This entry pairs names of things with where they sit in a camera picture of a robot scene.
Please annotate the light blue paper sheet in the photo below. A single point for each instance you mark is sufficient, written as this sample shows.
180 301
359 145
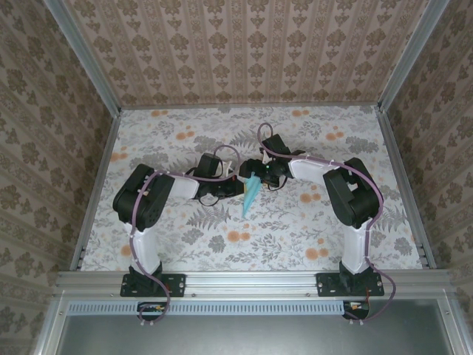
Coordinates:
250 199

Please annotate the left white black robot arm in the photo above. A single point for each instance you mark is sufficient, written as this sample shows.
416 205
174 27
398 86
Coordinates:
144 199

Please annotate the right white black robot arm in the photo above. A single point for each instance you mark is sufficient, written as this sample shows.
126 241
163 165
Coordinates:
351 196

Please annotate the floral patterned table cover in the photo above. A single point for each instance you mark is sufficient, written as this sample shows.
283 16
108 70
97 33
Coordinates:
258 255

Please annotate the grey metal panel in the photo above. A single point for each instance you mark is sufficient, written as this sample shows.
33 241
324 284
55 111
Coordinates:
240 336

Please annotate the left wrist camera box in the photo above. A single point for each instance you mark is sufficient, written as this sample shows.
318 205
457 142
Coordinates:
227 168

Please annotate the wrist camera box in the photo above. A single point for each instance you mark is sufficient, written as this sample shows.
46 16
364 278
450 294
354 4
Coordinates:
266 159
227 168

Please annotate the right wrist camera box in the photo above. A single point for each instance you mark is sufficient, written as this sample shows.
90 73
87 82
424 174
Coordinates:
266 159

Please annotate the thin aluminium rear rail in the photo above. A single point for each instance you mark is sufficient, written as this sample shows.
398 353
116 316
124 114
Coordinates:
258 106

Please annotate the wide aluminium mounting rail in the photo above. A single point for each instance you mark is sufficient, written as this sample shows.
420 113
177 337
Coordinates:
251 283

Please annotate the aluminium side rail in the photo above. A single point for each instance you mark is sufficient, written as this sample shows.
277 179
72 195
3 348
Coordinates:
398 166
97 185

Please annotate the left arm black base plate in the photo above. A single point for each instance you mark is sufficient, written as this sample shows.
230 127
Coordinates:
173 284

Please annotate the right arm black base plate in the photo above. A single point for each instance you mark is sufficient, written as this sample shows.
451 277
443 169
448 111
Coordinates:
329 284

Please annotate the aluminium corner post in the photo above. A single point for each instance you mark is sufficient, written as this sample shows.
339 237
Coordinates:
86 55
410 55

